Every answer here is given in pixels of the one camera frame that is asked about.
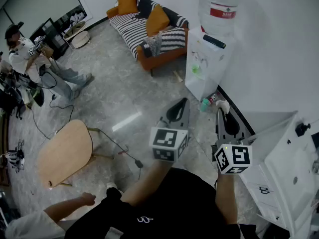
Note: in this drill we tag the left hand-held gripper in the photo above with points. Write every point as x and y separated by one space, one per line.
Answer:
163 138

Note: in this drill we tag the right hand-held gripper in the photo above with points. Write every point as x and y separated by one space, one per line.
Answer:
240 157

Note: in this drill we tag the black rectangular box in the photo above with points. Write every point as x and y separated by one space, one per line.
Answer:
214 41

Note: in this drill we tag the person's right forearm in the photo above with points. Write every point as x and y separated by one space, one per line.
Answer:
225 198

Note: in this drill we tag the person's left forearm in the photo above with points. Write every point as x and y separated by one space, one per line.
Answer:
147 183

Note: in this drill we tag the small packet in jaws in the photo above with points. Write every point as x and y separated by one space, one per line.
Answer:
213 98

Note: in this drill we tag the white crumpled tissue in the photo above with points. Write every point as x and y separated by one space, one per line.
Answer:
223 106

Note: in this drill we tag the small wooden plank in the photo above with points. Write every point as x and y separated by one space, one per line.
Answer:
178 76

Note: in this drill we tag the white water dispenser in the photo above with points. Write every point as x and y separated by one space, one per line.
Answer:
207 66

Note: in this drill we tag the orange sofa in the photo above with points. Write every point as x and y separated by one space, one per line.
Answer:
159 58

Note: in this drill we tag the white cabinet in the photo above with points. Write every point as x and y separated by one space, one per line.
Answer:
279 173

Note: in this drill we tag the black knob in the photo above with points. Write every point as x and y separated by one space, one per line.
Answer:
301 129

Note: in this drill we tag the grey fringed throw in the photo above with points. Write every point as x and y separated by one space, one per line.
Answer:
152 45

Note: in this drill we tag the person's black shirt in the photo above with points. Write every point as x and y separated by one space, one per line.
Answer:
174 208

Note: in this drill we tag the orange cushion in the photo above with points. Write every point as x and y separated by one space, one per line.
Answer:
157 20
127 2

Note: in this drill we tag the black white striped blanket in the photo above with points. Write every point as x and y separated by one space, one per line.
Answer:
129 29

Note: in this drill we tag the wooden chair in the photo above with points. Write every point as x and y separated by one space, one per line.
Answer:
64 153

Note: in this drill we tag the large clear water bottle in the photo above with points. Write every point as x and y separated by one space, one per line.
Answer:
218 1

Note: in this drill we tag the white round side table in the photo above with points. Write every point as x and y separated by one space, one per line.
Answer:
77 37

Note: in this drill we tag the black and green bag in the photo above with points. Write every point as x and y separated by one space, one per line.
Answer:
37 97

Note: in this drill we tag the black and white poster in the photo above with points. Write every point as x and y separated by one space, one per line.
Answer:
74 17

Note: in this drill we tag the black metal shelf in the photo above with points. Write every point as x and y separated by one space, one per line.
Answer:
52 31

